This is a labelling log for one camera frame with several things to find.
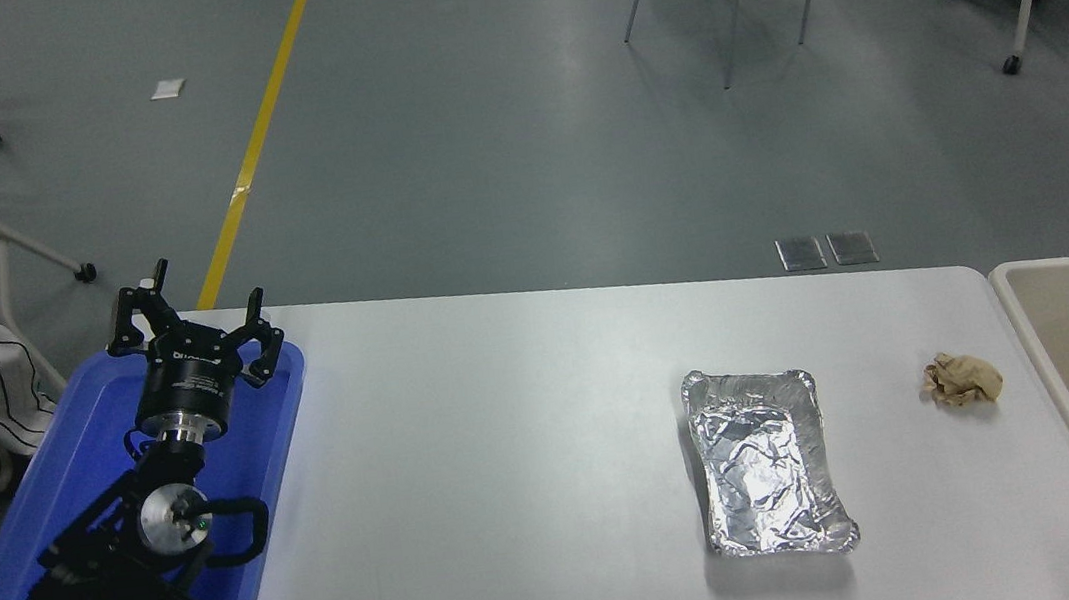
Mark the blue plastic tray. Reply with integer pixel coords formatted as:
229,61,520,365
0,327,333,600

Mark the crinkled foil tray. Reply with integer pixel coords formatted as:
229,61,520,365
680,353,863,572

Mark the metal floor plate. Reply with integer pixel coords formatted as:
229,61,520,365
775,234,828,274
826,227,880,267

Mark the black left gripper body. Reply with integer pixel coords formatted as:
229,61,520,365
128,325,253,436

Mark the crumpled tan paper ball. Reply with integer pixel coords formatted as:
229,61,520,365
916,346,1007,413

